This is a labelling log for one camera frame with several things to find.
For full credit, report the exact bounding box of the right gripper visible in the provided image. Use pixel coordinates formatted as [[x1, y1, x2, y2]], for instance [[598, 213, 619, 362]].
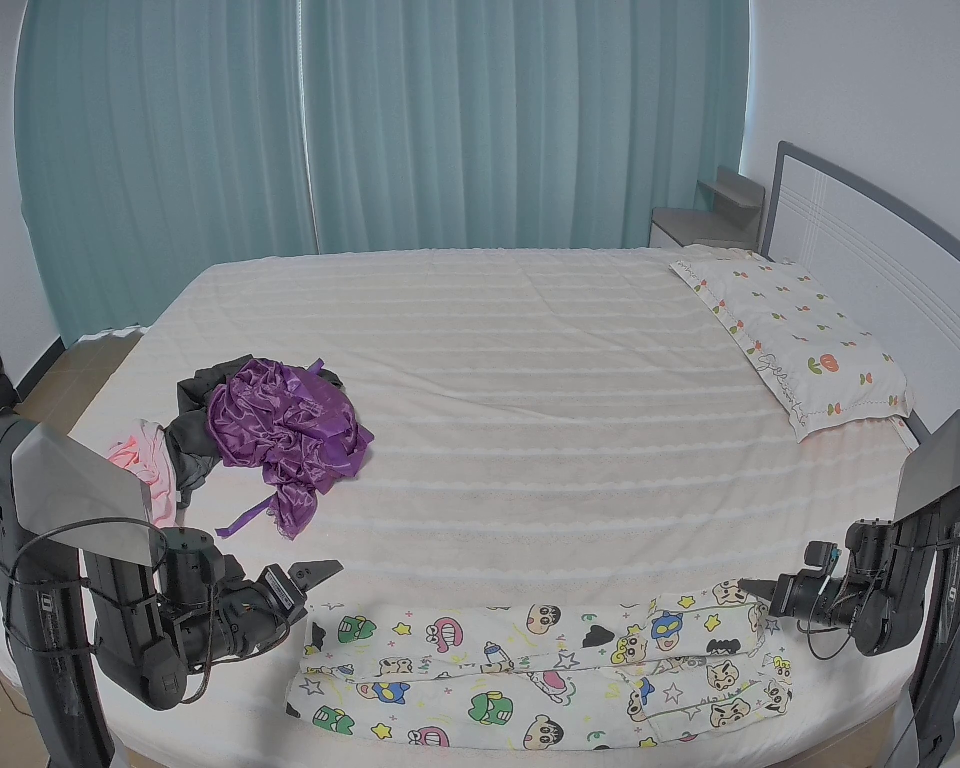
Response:
[[738, 571, 826, 622]]

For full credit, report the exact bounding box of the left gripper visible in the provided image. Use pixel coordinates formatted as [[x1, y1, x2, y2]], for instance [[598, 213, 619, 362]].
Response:
[[238, 558, 345, 627]]

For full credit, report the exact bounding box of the white printed pyjama top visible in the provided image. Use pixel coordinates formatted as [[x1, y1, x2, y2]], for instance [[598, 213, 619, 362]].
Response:
[[285, 579, 796, 751]]

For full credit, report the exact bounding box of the bed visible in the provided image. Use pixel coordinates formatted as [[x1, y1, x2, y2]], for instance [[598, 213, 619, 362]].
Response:
[[0, 138, 960, 768]]

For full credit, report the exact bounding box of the purple satin garment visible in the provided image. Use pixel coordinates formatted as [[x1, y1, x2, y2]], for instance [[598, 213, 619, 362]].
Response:
[[208, 357, 376, 543]]

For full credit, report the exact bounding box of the dark grey garment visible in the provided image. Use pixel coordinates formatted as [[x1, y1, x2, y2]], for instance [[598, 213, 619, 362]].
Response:
[[165, 365, 346, 511]]

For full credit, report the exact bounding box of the pink garment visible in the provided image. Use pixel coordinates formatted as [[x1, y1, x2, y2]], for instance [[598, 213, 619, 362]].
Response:
[[107, 420, 180, 526]]

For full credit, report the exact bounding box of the white printed pillow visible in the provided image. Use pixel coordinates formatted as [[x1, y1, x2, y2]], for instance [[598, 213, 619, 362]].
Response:
[[669, 243, 918, 444]]

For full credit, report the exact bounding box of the grey bedside table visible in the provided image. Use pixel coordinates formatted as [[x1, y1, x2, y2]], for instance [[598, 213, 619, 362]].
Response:
[[649, 166, 766, 250]]

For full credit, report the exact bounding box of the blue-green curtain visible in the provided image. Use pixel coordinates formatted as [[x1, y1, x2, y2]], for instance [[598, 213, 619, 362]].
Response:
[[13, 0, 320, 350], [300, 0, 751, 252]]

